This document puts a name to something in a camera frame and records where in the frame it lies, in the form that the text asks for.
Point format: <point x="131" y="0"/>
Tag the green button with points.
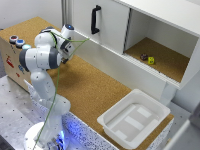
<point x="26" y="47"/>

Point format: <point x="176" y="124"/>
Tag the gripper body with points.
<point x="67" y="49"/>

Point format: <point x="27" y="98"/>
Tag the red button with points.
<point x="13" y="38"/>

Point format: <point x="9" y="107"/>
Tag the purple block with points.
<point x="143" y="56"/>

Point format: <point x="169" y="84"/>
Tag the white cabinet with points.
<point x="156" y="10"/>

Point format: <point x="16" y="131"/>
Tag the white sliding door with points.
<point x="111" y="23"/>

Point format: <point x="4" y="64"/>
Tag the white plastic box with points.
<point x="133" y="120"/>

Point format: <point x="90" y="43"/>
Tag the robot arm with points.
<point x="40" y="78"/>

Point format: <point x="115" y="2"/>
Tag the yellow block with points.
<point x="151" y="60"/>

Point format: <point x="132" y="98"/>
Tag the blue button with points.
<point x="20" y="42"/>

